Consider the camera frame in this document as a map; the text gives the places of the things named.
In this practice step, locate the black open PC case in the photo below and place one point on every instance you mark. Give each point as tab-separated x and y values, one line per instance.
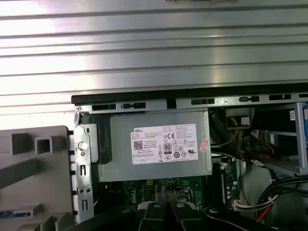
84	168

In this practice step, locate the silver optical bay cage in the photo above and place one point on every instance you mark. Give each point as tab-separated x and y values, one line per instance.
284	166

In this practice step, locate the green motherboard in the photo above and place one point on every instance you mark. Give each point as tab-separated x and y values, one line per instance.
134	192

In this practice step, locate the grey plastic parts rack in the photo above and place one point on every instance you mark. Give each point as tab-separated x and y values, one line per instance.
24	187

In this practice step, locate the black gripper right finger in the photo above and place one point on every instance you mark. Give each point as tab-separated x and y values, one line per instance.
183	216

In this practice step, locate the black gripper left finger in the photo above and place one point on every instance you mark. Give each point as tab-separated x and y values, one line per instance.
154	216

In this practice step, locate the grey power supply unit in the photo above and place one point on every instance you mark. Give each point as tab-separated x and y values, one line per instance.
120	156

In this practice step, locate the blue drive carrier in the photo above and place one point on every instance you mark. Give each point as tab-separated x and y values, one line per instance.
305	134

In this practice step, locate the CPU socket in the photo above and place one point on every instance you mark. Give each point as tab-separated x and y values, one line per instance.
185	195

